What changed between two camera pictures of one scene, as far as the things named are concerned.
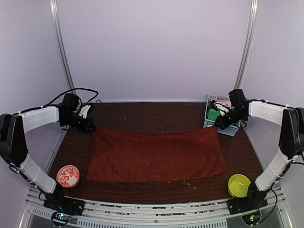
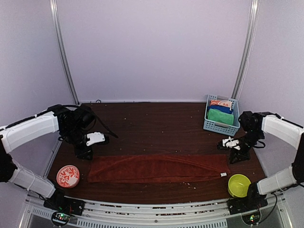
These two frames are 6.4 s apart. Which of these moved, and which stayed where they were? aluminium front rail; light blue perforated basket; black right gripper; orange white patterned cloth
Moved: black right gripper
Stayed: aluminium front rail; orange white patterned cloth; light blue perforated basket
